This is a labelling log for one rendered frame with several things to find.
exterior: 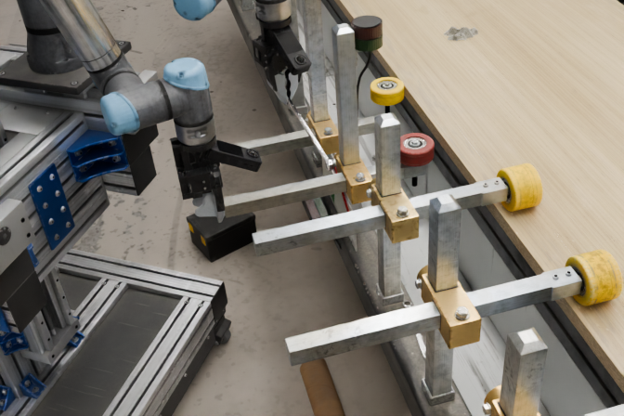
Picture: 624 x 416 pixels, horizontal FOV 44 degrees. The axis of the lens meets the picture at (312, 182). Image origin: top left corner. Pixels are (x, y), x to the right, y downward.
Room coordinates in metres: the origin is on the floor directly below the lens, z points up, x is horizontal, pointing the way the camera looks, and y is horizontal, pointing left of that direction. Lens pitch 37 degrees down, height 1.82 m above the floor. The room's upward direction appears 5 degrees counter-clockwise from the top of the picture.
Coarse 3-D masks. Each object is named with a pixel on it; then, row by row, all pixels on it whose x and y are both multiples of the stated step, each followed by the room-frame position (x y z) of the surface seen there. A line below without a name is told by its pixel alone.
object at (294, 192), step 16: (336, 176) 1.30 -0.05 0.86; (400, 176) 1.31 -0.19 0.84; (256, 192) 1.27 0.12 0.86; (272, 192) 1.26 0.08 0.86; (288, 192) 1.26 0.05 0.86; (304, 192) 1.27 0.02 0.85; (320, 192) 1.27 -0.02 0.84; (336, 192) 1.28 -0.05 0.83; (240, 208) 1.24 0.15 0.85; (256, 208) 1.24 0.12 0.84
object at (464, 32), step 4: (452, 28) 1.82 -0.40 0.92; (464, 28) 1.83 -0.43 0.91; (468, 28) 1.83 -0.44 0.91; (444, 32) 1.83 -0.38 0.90; (448, 32) 1.82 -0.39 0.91; (452, 32) 1.82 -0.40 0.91; (456, 32) 1.81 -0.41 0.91; (460, 32) 1.81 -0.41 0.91; (464, 32) 1.80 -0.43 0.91; (468, 32) 1.80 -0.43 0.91; (472, 32) 1.81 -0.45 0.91; (476, 32) 1.81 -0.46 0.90; (448, 36) 1.81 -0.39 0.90; (452, 36) 1.79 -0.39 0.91; (456, 36) 1.79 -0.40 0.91; (460, 36) 1.79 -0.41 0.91; (464, 36) 1.79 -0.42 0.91; (468, 36) 1.79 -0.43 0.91; (472, 36) 1.79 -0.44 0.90; (456, 40) 1.78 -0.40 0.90
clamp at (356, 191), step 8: (336, 152) 1.38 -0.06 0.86; (336, 160) 1.35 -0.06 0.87; (360, 160) 1.34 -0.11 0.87; (336, 168) 1.36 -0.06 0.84; (344, 168) 1.31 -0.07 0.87; (352, 168) 1.31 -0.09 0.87; (360, 168) 1.31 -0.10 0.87; (344, 176) 1.29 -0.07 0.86; (352, 176) 1.28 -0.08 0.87; (368, 176) 1.27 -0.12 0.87; (352, 184) 1.25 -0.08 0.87; (360, 184) 1.25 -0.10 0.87; (368, 184) 1.26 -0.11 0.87; (352, 192) 1.25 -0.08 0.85; (360, 192) 1.25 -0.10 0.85; (352, 200) 1.25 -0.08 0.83; (360, 200) 1.25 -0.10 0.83; (368, 200) 1.26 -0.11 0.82
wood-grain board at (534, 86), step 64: (384, 0) 2.07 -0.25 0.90; (448, 0) 2.03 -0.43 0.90; (512, 0) 2.00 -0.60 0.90; (576, 0) 1.96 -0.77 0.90; (384, 64) 1.72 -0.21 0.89; (448, 64) 1.66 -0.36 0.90; (512, 64) 1.64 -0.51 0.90; (576, 64) 1.61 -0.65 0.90; (448, 128) 1.38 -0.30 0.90; (512, 128) 1.36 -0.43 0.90; (576, 128) 1.34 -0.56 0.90; (576, 192) 1.13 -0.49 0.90; (576, 320) 0.82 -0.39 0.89
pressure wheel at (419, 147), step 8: (400, 136) 1.36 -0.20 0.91; (408, 136) 1.35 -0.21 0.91; (416, 136) 1.35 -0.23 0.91; (424, 136) 1.35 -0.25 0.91; (400, 144) 1.33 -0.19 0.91; (408, 144) 1.33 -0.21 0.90; (416, 144) 1.32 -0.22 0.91; (424, 144) 1.32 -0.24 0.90; (432, 144) 1.32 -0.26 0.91; (400, 152) 1.31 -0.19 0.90; (408, 152) 1.30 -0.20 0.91; (416, 152) 1.29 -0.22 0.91; (424, 152) 1.29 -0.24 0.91; (432, 152) 1.31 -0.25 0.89; (400, 160) 1.31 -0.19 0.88; (408, 160) 1.30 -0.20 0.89; (416, 160) 1.29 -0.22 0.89; (424, 160) 1.29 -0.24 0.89; (416, 176) 1.33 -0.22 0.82; (416, 184) 1.33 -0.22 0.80
